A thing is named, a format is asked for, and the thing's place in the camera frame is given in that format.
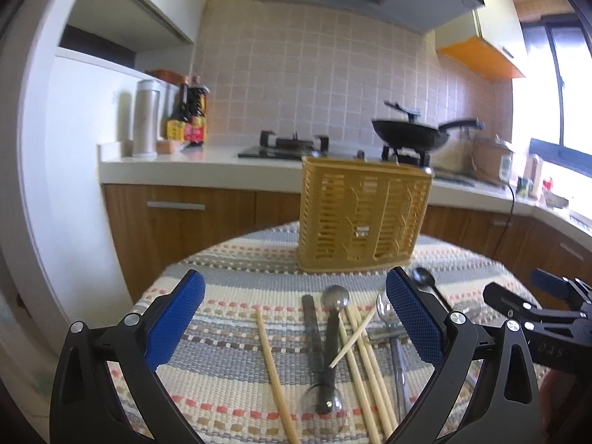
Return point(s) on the black wok with lid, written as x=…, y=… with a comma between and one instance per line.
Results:
x=411, y=134

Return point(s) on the clear plastic fork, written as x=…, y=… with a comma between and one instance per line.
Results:
x=394, y=331

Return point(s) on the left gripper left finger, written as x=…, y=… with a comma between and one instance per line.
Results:
x=85, y=407

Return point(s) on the soy sauce bottle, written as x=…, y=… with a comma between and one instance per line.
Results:
x=180, y=117

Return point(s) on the silver thermos bottle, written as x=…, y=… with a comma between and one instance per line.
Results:
x=146, y=104

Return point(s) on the window frame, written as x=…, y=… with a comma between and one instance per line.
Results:
x=556, y=96

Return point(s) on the wooden chopstick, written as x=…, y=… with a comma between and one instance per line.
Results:
x=369, y=361
x=275, y=383
x=353, y=339
x=366, y=400

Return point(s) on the white kitchen countertop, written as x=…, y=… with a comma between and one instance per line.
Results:
x=220, y=167

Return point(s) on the orange wall cabinet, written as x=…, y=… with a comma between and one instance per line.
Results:
x=488, y=40

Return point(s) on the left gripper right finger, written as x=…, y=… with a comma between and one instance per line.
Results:
x=505, y=405

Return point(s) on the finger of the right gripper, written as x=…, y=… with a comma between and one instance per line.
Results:
x=561, y=288
x=517, y=312

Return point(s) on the rice cooker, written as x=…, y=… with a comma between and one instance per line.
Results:
x=491, y=160

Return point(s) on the dark vinegar bottle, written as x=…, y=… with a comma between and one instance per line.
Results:
x=197, y=105

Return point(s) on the black gas stove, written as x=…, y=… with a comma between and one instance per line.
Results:
x=294, y=149

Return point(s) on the yellow plastic utensil basket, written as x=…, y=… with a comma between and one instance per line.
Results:
x=357, y=216

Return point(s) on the metal spoon grey handle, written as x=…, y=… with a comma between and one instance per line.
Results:
x=334, y=299

